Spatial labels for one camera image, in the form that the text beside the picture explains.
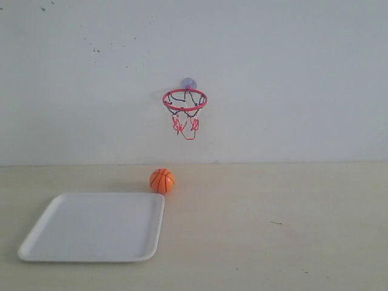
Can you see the small orange toy basketball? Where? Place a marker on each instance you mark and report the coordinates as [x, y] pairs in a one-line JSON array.
[[162, 181]]

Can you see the clear suction cup mount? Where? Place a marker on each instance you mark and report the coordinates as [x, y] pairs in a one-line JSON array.
[[188, 84]]

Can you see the red mini basketball hoop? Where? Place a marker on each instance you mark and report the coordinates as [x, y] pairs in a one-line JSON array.
[[184, 106]]

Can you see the white rectangular plastic tray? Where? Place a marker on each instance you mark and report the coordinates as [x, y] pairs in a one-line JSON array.
[[96, 228]]

